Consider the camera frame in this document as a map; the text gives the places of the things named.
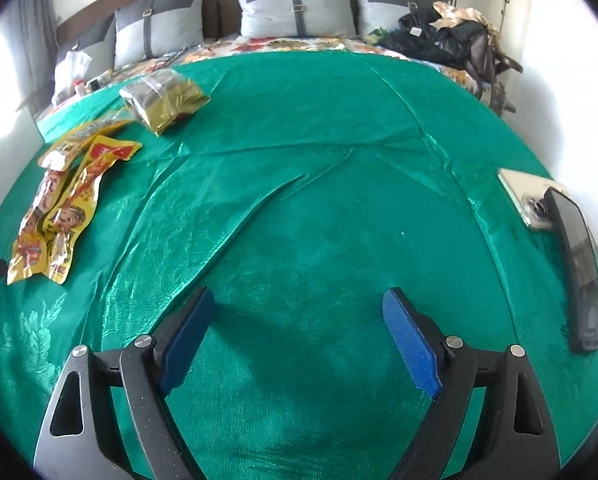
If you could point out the black smartphone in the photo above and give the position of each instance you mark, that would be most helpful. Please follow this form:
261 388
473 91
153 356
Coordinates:
581 280

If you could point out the grey two-tone pillow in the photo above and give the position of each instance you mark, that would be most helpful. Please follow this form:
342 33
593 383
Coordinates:
294 10
86 42
389 0
159 25

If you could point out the grey curtain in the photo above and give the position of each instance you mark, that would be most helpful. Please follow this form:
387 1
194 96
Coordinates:
29 25

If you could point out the clear plastic bag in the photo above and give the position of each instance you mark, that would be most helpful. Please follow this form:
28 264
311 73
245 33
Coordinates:
71 70

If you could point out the beige crumpled cloth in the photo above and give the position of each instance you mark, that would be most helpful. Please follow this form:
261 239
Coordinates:
459 15

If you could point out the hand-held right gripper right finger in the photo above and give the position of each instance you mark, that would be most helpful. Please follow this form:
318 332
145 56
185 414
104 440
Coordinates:
411 345

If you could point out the green satin bed cloth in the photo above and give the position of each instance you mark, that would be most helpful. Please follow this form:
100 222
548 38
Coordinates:
299 185

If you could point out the gold windowed snack packet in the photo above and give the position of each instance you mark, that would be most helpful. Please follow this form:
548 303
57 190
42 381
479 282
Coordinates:
169 100

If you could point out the black bag pile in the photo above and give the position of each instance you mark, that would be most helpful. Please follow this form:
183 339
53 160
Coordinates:
429 40

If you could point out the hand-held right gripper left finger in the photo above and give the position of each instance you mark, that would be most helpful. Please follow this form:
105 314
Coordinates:
189 340

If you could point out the floral bed sheet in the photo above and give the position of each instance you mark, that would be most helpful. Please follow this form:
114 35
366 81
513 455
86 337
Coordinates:
289 44

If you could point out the yellow red cartoon packet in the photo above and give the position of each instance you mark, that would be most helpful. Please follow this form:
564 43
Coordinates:
79 200

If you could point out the white power strip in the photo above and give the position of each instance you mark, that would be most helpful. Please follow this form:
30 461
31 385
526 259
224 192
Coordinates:
99 81

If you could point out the white bottle red cap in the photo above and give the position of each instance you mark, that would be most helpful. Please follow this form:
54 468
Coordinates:
81 88

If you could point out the yellow cartoon snack packet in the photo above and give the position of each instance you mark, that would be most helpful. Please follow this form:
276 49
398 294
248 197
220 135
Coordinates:
29 245

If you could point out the yellow clear snack packet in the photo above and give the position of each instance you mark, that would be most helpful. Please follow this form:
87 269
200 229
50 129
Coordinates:
79 135

